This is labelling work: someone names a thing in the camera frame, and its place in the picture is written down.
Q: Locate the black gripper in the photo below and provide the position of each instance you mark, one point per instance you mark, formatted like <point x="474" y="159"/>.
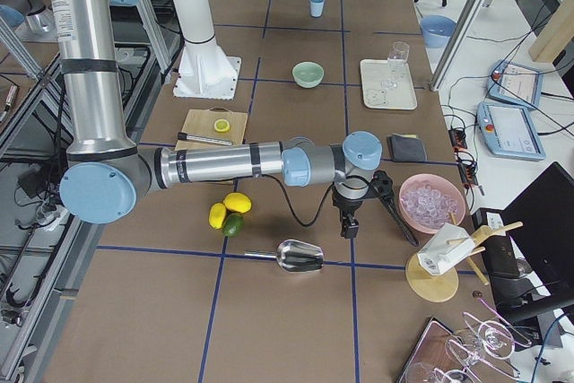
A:
<point x="345" y="206"/>

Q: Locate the black monitor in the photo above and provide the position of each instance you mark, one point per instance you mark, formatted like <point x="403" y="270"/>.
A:
<point x="545" y="208"/>

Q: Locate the wooden cutting board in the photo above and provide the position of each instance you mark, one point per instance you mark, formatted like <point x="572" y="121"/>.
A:
<point x="200" y="122"/>

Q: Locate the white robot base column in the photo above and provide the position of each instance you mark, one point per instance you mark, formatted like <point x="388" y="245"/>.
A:
<point x="204" y="71"/>

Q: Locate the clear wine glass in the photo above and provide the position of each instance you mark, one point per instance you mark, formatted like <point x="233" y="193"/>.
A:
<point x="396" y="62"/>

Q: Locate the tray of wine glasses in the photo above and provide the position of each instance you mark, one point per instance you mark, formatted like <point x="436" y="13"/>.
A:
<point x="480" y="351"/>

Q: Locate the light blue cup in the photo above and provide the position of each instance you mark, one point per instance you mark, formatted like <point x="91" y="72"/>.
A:
<point x="316" y="8"/>

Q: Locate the blue teach pendant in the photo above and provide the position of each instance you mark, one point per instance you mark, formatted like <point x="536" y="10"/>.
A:
<point x="516" y="84"/>
<point x="509" y="132"/>

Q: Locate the cream bear tray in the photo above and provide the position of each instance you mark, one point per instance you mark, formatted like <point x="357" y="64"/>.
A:
<point x="373" y="73"/>

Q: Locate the blue teach pendant near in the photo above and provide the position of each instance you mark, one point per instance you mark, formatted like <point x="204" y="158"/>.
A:
<point x="509" y="132"/>

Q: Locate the blue teach pendant far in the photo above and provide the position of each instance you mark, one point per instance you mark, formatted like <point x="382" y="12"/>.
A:
<point x="516" y="84"/>

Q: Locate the green lime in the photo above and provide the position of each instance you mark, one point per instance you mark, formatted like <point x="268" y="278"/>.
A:
<point x="233" y="225"/>

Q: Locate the lemon half slice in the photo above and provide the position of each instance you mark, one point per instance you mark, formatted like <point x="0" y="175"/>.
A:
<point x="221" y="125"/>

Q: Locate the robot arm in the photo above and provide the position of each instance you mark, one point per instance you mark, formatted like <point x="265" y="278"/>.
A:
<point x="108" y="174"/>

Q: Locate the wooden stand with carton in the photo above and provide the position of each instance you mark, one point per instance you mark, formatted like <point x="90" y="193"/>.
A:
<point x="431" y="272"/>

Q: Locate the steel ice scoop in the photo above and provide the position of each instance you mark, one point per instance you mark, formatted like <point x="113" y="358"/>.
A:
<point x="293" y="256"/>

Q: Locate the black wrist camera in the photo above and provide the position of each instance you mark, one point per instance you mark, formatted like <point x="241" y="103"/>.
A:
<point x="382" y="187"/>

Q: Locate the grey folded cloth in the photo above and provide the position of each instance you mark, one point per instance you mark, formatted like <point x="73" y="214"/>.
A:
<point x="406" y="148"/>

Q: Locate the blue bowl with fork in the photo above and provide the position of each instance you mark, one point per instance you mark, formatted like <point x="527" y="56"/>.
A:
<point x="437" y="30"/>

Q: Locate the whole yellow lemon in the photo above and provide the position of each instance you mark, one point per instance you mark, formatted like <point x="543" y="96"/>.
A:
<point x="237" y="202"/>

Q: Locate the green bowl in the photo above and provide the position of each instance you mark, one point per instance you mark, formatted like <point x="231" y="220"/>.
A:
<point x="308" y="74"/>

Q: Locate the pink bowl of ice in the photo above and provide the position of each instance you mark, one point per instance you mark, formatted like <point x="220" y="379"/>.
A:
<point x="428" y="201"/>

